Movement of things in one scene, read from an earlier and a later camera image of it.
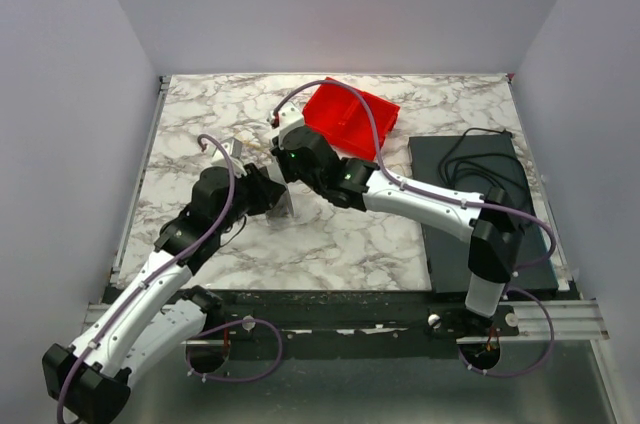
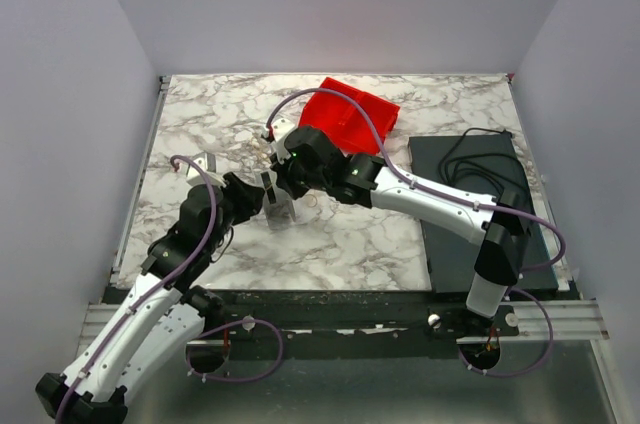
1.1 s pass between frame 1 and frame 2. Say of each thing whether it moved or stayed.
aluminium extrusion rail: stayed
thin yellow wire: moved
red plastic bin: stayed
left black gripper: stayed
